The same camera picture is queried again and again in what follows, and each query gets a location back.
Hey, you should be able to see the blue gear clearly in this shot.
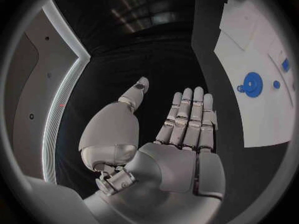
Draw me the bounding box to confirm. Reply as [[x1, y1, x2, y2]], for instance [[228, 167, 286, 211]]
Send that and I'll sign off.
[[237, 72, 264, 98]]

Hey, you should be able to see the white task board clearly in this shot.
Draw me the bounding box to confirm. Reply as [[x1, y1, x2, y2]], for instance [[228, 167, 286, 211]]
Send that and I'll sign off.
[[213, 0, 296, 148]]

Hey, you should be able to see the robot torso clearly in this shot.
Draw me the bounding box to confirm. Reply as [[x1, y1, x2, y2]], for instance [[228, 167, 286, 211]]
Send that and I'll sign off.
[[4, 0, 92, 185]]

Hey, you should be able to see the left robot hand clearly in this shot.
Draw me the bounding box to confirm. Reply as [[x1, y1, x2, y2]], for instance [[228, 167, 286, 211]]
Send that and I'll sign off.
[[78, 76, 227, 224]]

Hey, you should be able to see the blue block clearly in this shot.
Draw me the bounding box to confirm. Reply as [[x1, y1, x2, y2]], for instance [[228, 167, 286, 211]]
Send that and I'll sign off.
[[281, 58, 291, 73]]

